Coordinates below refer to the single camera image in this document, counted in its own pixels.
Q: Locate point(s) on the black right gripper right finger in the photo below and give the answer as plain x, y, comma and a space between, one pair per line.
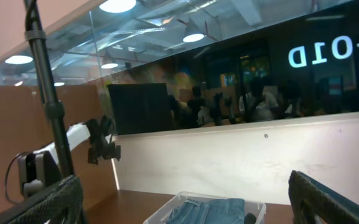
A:
313, 202

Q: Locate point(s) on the dark blue jeans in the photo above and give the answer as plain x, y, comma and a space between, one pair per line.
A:
218, 211

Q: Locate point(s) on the black camera stand pole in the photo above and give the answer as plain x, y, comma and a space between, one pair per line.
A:
54, 110

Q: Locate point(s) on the black shorts with red stripe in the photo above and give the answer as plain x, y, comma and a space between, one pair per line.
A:
249, 219

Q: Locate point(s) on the clear plastic storage bin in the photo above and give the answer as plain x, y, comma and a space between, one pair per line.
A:
258, 209

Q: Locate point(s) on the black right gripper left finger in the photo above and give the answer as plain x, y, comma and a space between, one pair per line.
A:
58, 203

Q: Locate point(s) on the glass window pane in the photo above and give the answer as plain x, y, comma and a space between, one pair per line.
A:
167, 65

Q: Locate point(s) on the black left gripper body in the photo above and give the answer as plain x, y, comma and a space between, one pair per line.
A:
101, 142

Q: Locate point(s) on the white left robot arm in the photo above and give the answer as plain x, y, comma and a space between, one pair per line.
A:
39, 169

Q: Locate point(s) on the brown side partition panel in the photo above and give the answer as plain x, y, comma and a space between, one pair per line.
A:
24, 127

